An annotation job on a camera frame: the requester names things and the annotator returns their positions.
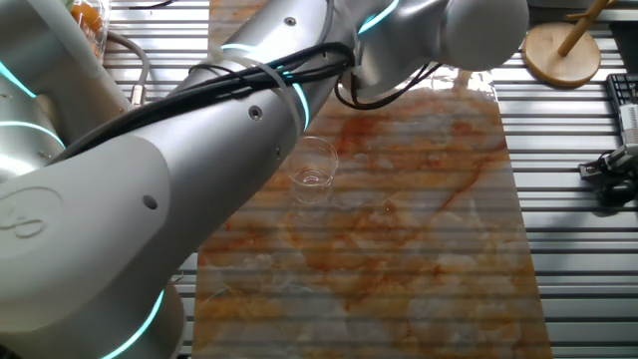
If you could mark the black keyboard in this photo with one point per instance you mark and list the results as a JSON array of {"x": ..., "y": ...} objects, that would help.
[{"x": 623, "y": 90}]

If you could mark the small curled scrap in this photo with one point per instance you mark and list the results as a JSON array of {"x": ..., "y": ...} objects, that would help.
[{"x": 179, "y": 276}]

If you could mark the clear plastic fruit container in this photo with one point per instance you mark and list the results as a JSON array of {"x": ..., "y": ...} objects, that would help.
[{"x": 97, "y": 40}]

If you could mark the black box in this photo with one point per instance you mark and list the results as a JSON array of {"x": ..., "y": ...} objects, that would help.
[{"x": 625, "y": 47}]

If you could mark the black camera clamp mount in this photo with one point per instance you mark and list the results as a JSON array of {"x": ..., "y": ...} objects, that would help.
[{"x": 615, "y": 192}]

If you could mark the clear glass beaker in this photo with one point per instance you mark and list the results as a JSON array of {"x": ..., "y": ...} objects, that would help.
[{"x": 319, "y": 172}]

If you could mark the orange fruit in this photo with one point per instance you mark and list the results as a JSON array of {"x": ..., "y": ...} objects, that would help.
[{"x": 87, "y": 16}]

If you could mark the wooden stand with round base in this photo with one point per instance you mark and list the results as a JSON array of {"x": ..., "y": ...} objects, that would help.
[{"x": 568, "y": 60}]

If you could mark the grey corrugated conduit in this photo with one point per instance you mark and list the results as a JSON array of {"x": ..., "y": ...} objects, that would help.
[{"x": 144, "y": 70}]

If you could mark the orange marble pattern mat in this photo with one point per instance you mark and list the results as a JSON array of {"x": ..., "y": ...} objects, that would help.
[{"x": 399, "y": 249}]

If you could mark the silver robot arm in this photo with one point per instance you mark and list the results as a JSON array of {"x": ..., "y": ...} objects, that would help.
[{"x": 99, "y": 224}]

